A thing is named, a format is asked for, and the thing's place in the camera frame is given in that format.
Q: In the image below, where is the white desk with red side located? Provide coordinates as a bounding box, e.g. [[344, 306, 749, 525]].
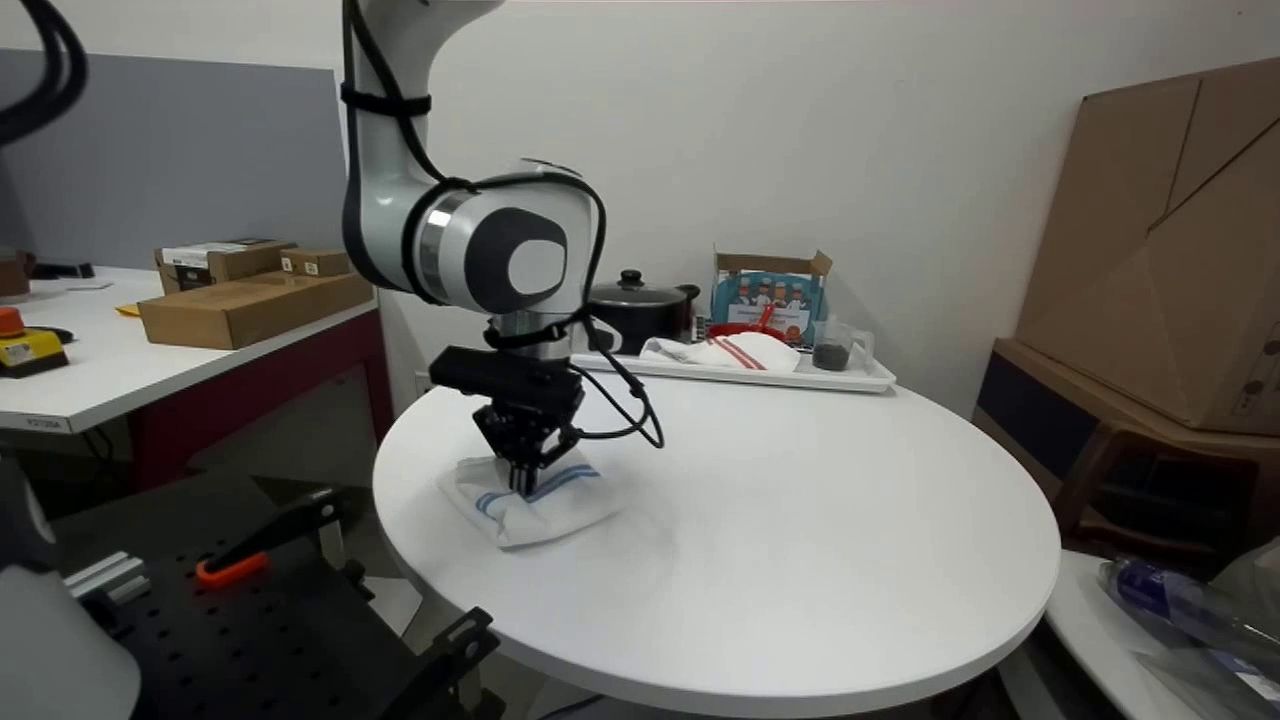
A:
[[0, 265, 397, 498]]

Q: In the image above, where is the open brown cardboard box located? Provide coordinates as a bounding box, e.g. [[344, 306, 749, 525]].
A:
[[155, 235, 301, 295]]

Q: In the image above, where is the small brown cardboard box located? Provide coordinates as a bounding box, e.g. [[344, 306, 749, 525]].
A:
[[274, 247, 353, 282]]

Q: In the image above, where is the white rectangular tray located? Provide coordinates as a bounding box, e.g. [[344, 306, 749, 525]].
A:
[[572, 334, 898, 400]]

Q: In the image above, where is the thick black cable bundle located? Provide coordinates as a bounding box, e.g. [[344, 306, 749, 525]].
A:
[[0, 0, 93, 152]]

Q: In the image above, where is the black perforated breadboard table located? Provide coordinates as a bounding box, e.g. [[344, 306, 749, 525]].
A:
[[52, 473, 512, 720]]

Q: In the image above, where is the white cloth with blue stripes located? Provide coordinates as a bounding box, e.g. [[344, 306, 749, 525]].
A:
[[445, 453, 624, 551]]

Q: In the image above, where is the small white round table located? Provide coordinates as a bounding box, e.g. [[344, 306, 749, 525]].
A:
[[1042, 551, 1280, 720]]

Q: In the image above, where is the grey partition panel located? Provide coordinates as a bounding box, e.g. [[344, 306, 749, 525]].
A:
[[0, 47, 353, 275]]

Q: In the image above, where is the dark wooden stand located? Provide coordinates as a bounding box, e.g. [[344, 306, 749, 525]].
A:
[[970, 338, 1280, 585]]

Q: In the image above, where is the white cloth with red stripes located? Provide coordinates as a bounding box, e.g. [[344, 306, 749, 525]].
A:
[[640, 328, 808, 381]]

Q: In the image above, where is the black metal bracket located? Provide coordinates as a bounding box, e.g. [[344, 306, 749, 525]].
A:
[[397, 606, 502, 720]]

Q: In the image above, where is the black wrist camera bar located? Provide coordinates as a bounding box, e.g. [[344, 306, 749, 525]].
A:
[[428, 345, 584, 400]]

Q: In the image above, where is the yellow and black tool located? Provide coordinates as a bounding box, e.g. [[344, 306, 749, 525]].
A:
[[0, 328, 71, 381]]

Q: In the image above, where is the black clamp with orange handle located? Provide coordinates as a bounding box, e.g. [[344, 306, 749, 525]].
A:
[[190, 486, 371, 595]]

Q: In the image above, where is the black pot with lid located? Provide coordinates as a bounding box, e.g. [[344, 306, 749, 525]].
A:
[[584, 270, 702, 359]]

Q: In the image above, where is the silver aluminium extrusion piece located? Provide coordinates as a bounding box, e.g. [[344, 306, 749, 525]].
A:
[[61, 550, 152, 606]]

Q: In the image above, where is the open blue printed cardboard box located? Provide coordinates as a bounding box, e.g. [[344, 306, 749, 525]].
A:
[[702, 247, 837, 354]]

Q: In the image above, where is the flat brown cardboard box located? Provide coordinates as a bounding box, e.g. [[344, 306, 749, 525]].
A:
[[136, 271, 376, 358]]

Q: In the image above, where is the large brown cardboard box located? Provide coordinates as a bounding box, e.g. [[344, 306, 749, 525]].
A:
[[1013, 56, 1280, 442]]

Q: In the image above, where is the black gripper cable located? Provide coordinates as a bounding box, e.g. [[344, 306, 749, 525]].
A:
[[572, 313, 668, 453]]

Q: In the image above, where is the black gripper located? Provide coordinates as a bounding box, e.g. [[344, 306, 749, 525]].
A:
[[467, 394, 592, 501]]

